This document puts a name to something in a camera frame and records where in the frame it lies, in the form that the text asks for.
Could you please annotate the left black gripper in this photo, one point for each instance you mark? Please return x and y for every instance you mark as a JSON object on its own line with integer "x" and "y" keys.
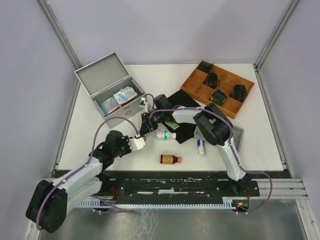
{"x": 125, "y": 139}

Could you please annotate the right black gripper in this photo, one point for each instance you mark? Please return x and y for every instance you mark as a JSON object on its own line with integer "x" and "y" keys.
{"x": 146, "y": 126}

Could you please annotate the green small sachet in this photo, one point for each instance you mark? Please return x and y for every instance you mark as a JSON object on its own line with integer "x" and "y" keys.
{"x": 172, "y": 124}

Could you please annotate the blue white gauze packet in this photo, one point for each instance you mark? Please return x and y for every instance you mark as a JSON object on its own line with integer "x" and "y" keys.
{"x": 125, "y": 95}

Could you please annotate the light blue mask packet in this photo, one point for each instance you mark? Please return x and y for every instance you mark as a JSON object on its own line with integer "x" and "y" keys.
{"x": 110, "y": 105}

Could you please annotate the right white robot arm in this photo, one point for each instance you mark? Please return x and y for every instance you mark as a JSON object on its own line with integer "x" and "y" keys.
{"x": 214, "y": 126}

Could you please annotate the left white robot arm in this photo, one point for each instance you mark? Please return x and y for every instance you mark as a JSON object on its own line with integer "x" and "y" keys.
{"x": 53, "y": 200}

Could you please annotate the brown medicine bottle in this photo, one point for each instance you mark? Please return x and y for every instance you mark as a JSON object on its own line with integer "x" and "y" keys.
{"x": 169, "y": 159}

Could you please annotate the clear bottle green label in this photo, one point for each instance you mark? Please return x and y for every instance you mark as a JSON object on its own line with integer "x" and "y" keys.
{"x": 165, "y": 135}

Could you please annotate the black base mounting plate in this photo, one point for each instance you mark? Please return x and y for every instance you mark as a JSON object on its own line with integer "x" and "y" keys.
{"x": 172, "y": 187}

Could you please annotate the black folded cloth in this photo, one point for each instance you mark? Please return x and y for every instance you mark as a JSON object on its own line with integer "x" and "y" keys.
{"x": 184, "y": 131}

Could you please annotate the white blue tube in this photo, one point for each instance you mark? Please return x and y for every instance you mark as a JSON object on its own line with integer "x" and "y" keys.
{"x": 201, "y": 148}

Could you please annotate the grey metal first aid box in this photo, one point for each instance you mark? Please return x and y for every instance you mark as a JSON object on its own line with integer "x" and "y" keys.
{"x": 103, "y": 78}

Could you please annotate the brown wooden compartment tray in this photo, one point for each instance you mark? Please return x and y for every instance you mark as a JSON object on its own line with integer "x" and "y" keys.
{"x": 195, "y": 88}

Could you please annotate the green dark rolled item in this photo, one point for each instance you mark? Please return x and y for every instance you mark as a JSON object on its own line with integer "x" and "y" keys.
{"x": 218, "y": 97}

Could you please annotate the dark rolled item compartment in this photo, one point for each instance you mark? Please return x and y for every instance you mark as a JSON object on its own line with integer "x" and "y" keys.
{"x": 205, "y": 67}
{"x": 212, "y": 80}

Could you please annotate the dark rolled item top compartment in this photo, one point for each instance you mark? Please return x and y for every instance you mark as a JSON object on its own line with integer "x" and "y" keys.
{"x": 205, "y": 67}

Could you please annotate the grey plastic divided tray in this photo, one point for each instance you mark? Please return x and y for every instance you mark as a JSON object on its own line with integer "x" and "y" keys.
{"x": 238, "y": 134}

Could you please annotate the black rolled item right compartment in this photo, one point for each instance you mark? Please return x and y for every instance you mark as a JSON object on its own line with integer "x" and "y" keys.
{"x": 239, "y": 93}

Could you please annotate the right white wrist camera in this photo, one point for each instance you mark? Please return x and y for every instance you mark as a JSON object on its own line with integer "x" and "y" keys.
{"x": 144, "y": 104}

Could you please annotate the light blue cable duct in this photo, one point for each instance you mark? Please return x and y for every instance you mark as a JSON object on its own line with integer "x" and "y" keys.
{"x": 94, "y": 203}

